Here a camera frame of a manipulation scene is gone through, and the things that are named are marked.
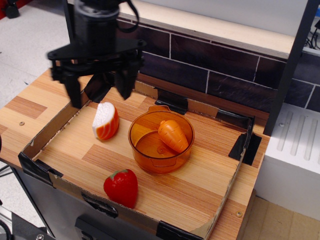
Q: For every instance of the black right upright post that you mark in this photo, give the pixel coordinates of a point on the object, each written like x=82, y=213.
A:
x=292, y=62

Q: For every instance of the orange toy carrot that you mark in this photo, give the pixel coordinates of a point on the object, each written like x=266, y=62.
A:
x=171, y=133

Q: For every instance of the orange transparent plastic pot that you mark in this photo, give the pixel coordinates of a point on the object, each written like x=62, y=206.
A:
x=149, y=151

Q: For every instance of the dark tile backsplash panel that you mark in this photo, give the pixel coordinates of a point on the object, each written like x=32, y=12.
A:
x=237, y=63

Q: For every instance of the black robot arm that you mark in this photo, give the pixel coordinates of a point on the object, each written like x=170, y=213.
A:
x=95, y=49

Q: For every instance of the red toy strawberry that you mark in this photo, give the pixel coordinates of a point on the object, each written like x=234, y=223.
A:
x=122, y=187

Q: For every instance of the white ribbed appliance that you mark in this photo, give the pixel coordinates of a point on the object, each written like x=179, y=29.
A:
x=289, y=175

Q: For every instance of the grey cabinet under table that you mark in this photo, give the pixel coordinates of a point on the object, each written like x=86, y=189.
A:
x=77, y=218

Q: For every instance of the toy salmon sushi piece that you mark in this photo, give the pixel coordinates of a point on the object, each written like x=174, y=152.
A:
x=106, y=121

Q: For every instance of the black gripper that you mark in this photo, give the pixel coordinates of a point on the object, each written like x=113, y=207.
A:
x=73, y=61

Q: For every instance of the cardboard fence with black tape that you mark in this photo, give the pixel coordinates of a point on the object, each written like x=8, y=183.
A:
x=181, y=205

